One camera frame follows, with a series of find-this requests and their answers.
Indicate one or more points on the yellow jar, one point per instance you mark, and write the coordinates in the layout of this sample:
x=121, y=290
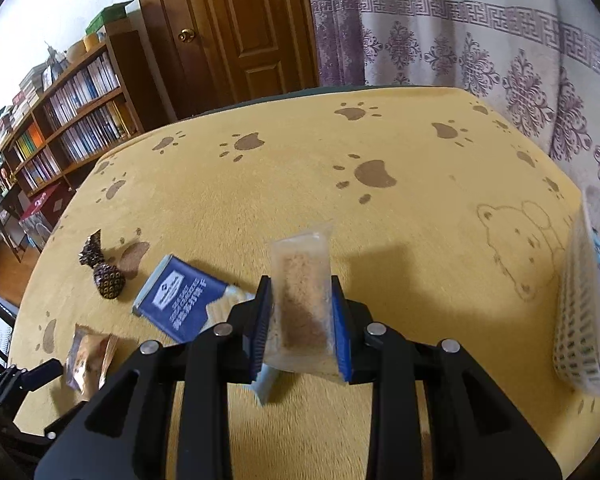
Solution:
x=94, y=42

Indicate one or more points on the small brown snack packet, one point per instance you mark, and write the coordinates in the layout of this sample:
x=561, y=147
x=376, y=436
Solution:
x=87, y=360

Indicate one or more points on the wooden bookshelf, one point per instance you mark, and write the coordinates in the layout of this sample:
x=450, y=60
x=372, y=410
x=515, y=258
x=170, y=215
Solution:
x=130, y=75

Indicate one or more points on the stack of books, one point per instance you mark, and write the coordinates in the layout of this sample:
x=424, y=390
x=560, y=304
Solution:
x=25, y=95

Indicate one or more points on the brown wooden door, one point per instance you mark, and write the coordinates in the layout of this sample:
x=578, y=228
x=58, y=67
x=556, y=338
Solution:
x=240, y=25

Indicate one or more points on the brass door knob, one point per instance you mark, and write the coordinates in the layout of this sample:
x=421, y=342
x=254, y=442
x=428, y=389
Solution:
x=186, y=35

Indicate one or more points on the white purple patterned curtain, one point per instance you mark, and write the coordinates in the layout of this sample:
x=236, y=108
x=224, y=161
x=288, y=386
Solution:
x=455, y=10

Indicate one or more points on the white blue box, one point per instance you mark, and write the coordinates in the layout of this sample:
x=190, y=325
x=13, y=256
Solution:
x=36, y=232

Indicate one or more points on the clear brown cake packet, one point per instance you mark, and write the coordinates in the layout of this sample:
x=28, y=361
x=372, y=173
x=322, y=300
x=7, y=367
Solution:
x=300, y=310

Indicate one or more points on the black metal rack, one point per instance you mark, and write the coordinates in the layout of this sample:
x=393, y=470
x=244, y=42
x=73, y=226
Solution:
x=0, y=205

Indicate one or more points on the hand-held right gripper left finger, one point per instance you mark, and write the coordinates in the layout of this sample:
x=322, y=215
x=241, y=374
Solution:
x=260, y=330

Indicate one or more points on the red box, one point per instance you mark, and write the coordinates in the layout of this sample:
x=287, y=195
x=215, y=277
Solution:
x=42, y=202

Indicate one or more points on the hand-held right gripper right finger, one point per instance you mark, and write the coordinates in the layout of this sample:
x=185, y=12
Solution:
x=341, y=335

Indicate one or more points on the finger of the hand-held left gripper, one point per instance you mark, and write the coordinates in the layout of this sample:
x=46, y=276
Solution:
x=45, y=370

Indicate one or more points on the dark blue cracker packet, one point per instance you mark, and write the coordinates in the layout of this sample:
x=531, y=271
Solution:
x=180, y=305

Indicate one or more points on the dark foil wrapped candy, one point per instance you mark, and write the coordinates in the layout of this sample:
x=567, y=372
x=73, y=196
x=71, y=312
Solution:
x=105, y=280

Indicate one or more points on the white plastic basket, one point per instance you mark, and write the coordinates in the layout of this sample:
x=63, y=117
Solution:
x=577, y=320

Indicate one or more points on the green cardboard box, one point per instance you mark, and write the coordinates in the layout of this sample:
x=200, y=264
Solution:
x=107, y=15

